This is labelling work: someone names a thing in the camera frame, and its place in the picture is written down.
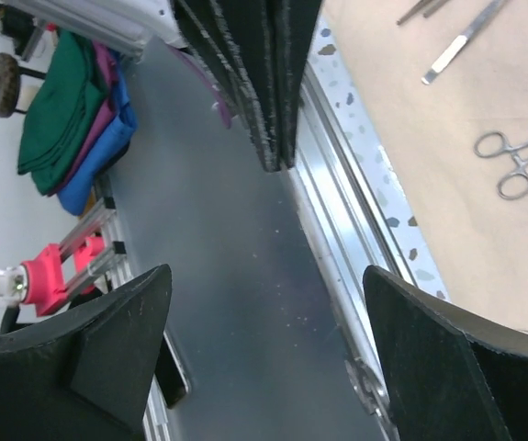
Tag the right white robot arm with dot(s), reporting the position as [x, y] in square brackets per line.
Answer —
[232, 276]

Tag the pink plastic fixture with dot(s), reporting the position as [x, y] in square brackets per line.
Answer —
[46, 288]

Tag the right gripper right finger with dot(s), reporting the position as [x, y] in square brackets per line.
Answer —
[450, 374]

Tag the round dark stool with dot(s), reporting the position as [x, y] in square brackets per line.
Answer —
[14, 97]

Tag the blue folded cloth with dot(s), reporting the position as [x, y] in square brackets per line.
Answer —
[113, 139]

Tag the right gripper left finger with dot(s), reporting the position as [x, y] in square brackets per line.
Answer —
[86, 373]

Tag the green folded cloth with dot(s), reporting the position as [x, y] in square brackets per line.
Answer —
[62, 113]

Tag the steel pointed tweezers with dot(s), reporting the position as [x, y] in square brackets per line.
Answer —
[426, 8]

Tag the beige cloth wrap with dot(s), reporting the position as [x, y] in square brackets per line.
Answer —
[478, 240]

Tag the purple folded cloth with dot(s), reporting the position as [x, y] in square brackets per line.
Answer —
[98, 124]

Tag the aluminium mounting rail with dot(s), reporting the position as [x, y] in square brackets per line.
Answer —
[347, 222]

